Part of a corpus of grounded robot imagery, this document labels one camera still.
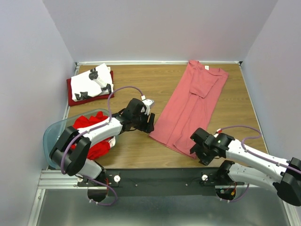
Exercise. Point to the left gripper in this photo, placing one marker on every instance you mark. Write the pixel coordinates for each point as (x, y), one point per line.
(147, 127)

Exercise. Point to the pink polo shirt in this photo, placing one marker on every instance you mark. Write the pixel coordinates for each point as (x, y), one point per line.
(190, 107)

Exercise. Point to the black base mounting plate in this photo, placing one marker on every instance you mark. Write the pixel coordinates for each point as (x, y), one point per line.
(167, 181)

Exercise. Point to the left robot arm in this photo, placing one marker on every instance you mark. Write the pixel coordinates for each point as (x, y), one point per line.
(73, 144)

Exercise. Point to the red and white t-shirt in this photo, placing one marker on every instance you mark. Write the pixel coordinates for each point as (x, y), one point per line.
(101, 148)

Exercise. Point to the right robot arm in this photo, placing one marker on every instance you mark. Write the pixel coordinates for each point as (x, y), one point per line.
(244, 164)

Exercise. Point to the clear plastic basket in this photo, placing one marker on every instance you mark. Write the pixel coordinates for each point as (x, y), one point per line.
(54, 131)

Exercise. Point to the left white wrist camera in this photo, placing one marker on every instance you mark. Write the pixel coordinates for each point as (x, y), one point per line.
(147, 105)

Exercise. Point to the folded dark red t-shirt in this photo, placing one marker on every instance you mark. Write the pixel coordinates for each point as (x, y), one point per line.
(83, 90)

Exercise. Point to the aluminium frame rail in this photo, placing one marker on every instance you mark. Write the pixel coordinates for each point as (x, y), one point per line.
(62, 200)

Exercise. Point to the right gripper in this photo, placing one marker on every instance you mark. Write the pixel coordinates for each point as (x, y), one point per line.
(204, 159)

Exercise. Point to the folded white printed t-shirt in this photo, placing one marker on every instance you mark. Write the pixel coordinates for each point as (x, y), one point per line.
(95, 72)

